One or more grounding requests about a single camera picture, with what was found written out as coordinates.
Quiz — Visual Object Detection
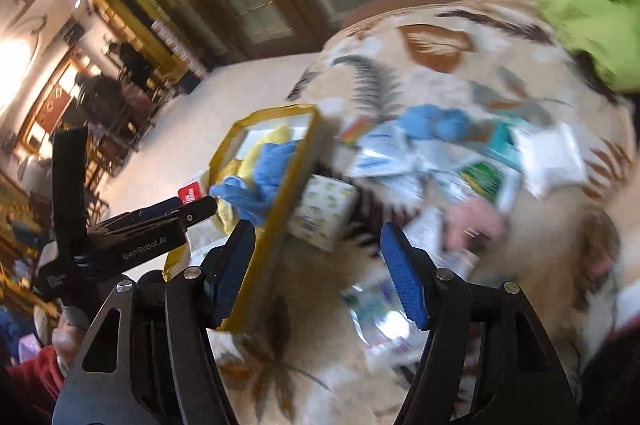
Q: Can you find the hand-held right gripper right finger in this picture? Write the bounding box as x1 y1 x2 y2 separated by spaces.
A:
380 221 578 425

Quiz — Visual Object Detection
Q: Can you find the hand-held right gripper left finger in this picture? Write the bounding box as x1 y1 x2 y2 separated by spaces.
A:
52 220 257 425

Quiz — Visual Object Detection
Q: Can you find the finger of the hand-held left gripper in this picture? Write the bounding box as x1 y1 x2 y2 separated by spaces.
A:
139 197 184 220
179 196 219 229

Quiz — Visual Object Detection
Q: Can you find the yellow rimmed box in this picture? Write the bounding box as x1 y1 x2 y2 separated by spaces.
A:
162 104 323 332

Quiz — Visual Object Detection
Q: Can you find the person's left forearm red sleeve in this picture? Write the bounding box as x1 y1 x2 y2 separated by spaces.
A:
0 345 67 425

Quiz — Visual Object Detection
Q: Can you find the pink soft item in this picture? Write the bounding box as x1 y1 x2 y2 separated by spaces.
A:
444 199 507 252

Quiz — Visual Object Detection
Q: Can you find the white soft packet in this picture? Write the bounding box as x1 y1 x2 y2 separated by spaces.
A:
509 121 589 202

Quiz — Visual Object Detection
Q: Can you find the person's left hand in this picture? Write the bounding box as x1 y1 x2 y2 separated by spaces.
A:
50 310 88 378

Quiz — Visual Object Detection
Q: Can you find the red card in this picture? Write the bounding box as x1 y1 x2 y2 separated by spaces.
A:
177 181 204 206

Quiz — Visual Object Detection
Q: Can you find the clear plastic packet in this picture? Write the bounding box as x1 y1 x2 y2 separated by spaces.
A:
341 279 432 377

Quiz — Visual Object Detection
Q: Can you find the yellow cloth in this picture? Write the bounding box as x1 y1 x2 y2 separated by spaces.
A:
224 126 295 186

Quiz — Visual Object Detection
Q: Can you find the white patterned tissue pack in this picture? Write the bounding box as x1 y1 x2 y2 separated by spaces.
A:
286 174 359 254

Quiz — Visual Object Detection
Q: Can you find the pile of tissue packets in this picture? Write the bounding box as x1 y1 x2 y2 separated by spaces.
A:
339 114 501 276

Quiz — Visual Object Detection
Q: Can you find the green label packet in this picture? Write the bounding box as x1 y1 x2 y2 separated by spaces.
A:
456 159 522 212

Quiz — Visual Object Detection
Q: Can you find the leaf printed blanket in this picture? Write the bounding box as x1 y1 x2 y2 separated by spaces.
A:
202 0 640 425

